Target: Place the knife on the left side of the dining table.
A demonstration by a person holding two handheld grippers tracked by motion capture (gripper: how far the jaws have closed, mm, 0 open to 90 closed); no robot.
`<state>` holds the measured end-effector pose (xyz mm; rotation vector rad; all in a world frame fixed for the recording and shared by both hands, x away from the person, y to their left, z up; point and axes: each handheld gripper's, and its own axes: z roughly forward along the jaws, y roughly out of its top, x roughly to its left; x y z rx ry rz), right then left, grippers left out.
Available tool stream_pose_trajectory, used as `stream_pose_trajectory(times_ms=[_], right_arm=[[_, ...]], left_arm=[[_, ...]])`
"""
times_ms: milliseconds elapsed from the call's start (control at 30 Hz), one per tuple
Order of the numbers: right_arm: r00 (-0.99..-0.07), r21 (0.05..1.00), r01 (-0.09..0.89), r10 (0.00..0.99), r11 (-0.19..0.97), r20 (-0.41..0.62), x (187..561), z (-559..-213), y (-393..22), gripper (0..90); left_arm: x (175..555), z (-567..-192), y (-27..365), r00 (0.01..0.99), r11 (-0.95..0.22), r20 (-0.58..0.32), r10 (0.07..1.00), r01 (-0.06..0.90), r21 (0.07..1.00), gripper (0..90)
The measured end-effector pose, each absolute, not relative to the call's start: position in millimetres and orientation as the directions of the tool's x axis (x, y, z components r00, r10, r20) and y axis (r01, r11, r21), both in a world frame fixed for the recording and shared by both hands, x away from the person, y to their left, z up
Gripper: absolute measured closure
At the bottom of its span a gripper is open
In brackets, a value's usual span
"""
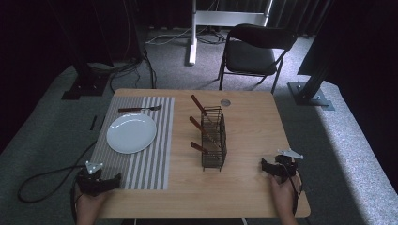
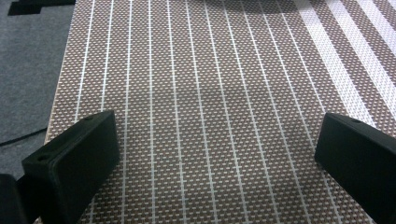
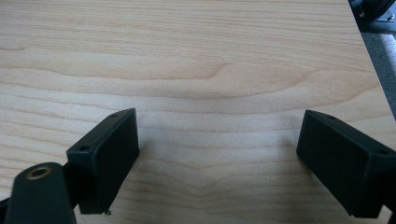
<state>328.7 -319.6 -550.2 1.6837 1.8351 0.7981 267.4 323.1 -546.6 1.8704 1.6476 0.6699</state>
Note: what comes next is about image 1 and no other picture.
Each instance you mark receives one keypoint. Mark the black tape strip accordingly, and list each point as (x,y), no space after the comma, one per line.
(93,122)

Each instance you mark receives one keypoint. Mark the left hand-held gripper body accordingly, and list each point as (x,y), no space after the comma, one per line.
(92,184)

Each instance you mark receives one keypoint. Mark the white desk frame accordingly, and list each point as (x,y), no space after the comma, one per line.
(219,18)

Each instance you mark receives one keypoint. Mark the grey striped placemat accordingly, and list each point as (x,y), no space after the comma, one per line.
(156,140)

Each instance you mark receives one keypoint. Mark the round grey table disc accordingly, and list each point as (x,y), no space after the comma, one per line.
(225,102)

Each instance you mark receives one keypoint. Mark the black metal stand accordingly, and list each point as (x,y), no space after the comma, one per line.
(84,84)
(313,93)

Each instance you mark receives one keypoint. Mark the white round plate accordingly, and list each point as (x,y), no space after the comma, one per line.
(131,133)

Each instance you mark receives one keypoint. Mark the black folding chair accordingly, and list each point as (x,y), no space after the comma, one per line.
(250,56)

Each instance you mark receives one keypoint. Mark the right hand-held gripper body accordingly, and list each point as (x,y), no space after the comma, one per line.
(286,167)

